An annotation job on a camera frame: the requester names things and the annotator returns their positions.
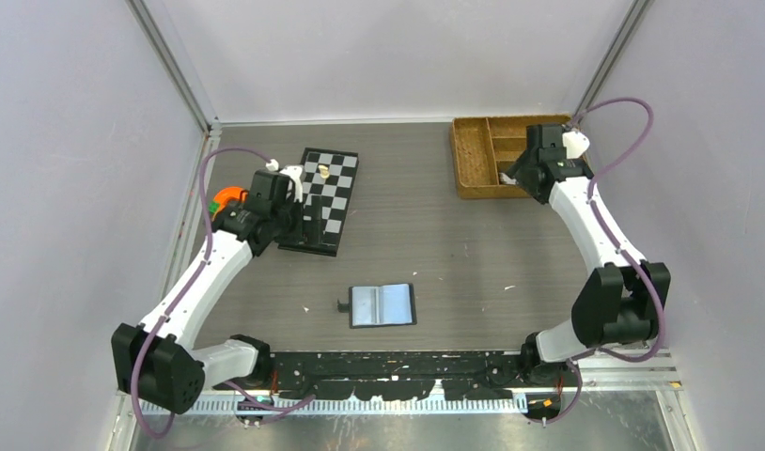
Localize black and silver chessboard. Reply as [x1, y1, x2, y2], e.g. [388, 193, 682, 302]
[278, 148, 360, 257]

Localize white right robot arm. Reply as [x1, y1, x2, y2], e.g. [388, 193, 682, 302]
[503, 123, 671, 386]

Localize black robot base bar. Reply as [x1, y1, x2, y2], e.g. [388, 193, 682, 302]
[212, 350, 584, 403]

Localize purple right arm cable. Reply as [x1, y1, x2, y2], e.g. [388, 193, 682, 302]
[525, 97, 669, 427]

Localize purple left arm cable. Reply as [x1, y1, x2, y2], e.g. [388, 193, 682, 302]
[128, 147, 319, 440]

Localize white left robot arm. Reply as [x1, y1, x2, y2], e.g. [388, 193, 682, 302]
[112, 164, 304, 414]

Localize woven wicker tray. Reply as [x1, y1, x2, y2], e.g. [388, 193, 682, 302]
[449, 114, 570, 199]

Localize black leather card holder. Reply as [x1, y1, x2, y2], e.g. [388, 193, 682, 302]
[336, 283, 417, 329]

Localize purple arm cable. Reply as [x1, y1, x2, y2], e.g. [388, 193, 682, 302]
[128, 147, 319, 440]
[525, 97, 669, 427]

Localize orange curved toy track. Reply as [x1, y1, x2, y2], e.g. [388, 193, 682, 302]
[209, 186, 248, 220]

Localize white chess piece on board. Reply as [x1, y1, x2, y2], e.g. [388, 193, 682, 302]
[318, 164, 330, 179]

